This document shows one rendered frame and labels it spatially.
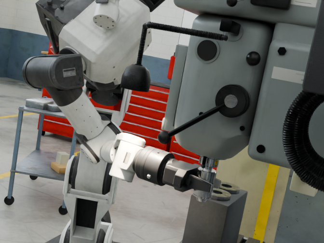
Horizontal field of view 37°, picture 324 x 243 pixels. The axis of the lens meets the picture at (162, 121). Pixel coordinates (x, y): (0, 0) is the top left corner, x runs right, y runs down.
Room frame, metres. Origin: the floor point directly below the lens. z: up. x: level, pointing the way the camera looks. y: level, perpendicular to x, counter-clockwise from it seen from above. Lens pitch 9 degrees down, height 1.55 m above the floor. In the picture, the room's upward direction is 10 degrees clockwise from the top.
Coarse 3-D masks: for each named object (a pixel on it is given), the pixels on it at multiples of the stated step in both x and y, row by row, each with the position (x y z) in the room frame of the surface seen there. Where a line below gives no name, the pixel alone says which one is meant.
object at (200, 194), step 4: (200, 176) 1.14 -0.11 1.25; (204, 176) 1.14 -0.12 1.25; (208, 176) 1.14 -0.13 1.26; (212, 176) 1.14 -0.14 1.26; (208, 180) 1.14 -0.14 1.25; (212, 180) 1.14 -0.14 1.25; (212, 184) 1.14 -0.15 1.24; (212, 188) 1.15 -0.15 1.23; (196, 192) 1.14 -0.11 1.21; (200, 192) 1.14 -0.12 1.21; (204, 192) 1.14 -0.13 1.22; (208, 192) 1.14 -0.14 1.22; (212, 192) 1.15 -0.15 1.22; (196, 196) 1.14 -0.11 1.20; (200, 196) 1.14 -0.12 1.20; (204, 196) 1.14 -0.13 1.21; (208, 196) 1.14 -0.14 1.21
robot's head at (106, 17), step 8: (112, 0) 1.38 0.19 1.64; (96, 8) 1.37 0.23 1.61; (104, 8) 1.35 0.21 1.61; (112, 8) 1.36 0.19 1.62; (96, 16) 1.36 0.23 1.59; (104, 16) 1.35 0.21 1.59; (112, 16) 1.35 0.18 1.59; (96, 24) 1.39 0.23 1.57; (104, 24) 1.38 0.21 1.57; (112, 24) 1.37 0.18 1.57
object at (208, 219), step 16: (224, 192) 1.46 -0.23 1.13; (240, 192) 1.54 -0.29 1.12; (192, 208) 1.41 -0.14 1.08; (208, 208) 1.39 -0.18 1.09; (224, 208) 1.37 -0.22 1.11; (240, 208) 1.51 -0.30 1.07; (192, 224) 1.41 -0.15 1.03; (208, 224) 1.39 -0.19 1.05; (224, 224) 1.37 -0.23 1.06; (240, 224) 1.56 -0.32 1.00; (192, 240) 1.40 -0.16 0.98; (208, 240) 1.38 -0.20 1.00; (224, 240) 1.40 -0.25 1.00
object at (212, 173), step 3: (198, 168) 1.16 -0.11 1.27; (201, 168) 1.16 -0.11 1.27; (198, 171) 1.15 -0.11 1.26; (201, 171) 1.14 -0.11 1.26; (204, 171) 1.14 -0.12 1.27; (207, 171) 1.14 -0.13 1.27; (210, 171) 1.14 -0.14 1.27; (213, 171) 1.15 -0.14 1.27; (204, 174) 1.14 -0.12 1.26; (207, 174) 1.14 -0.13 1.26; (210, 174) 1.14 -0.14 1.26; (213, 174) 1.14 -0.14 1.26
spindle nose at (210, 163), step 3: (201, 159) 1.15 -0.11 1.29; (207, 159) 1.14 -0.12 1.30; (210, 159) 1.13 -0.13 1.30; (201, 162) 1.14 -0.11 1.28; (207, 162) 1.14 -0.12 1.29; (210, 162) 1.14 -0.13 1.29; (213, 162) 1.14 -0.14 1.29; (207, 165) 1.14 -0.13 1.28; (210, 165) 1.14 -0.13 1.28; (213, 165) 1.14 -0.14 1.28; (216, 165) 1.14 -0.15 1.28
